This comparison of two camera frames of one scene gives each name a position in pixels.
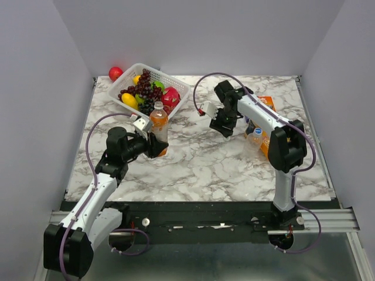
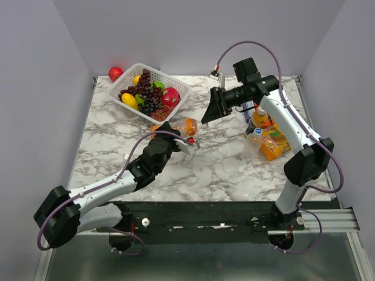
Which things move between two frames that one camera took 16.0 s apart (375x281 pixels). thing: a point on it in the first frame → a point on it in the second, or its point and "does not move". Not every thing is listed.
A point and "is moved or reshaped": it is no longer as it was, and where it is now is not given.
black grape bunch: x=146 y=106 does not move
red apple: x=114 y=72 does not move
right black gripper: x=217 y=124 → x=215 y=110
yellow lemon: x=136 y=79 does not move
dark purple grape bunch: x=143 y=88 does not move
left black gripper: x=153 y=147 → x=167 y=137
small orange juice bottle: x=250 y=128 is moved or reshaped
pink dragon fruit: x=170 y=96 does not move
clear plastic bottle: x=252 y=144 does not move
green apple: x=157 y=84 does not move
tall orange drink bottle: x=159 y=119 → x=188 y=127
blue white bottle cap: x=258 y=130 does not move
